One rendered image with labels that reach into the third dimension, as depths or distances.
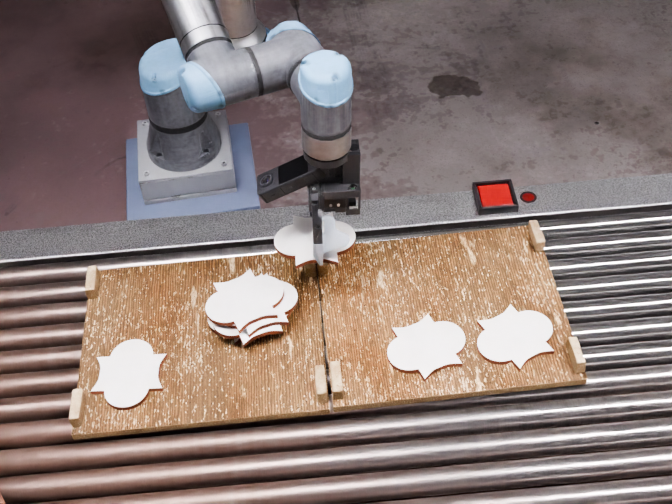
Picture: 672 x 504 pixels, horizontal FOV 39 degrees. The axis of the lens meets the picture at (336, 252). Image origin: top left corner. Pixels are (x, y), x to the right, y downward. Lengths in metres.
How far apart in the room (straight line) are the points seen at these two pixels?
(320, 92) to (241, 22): 0.49
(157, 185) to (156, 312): 0.35
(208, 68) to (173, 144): 0.52
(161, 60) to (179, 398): 0.65
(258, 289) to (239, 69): 0.40
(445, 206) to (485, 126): 1.63
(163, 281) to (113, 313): 0.11
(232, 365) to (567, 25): 2.69
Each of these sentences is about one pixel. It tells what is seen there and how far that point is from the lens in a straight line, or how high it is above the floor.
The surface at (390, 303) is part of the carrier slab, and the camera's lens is 1.66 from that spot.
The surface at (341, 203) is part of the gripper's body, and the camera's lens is 1.51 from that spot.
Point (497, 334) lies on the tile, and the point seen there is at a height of 0.95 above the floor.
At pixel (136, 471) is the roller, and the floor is 0.92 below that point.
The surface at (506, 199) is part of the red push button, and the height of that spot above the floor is 0.93.
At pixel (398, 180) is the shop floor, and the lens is 3.25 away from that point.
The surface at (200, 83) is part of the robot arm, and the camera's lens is 1.40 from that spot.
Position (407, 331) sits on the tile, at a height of 0.95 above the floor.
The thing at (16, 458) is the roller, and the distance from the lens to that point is 1.61.
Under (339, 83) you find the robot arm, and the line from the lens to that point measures 1.35.
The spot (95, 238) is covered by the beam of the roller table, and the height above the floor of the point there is 0.92.
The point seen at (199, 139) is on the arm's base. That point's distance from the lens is 1.92.
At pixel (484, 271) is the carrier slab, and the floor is 0.94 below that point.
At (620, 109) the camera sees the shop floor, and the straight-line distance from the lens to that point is 3.61.
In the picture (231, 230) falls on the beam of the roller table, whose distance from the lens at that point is 1.83.
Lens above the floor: 2.21
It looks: 47 degrees down
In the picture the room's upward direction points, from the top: 4 degrees counter-clockwise
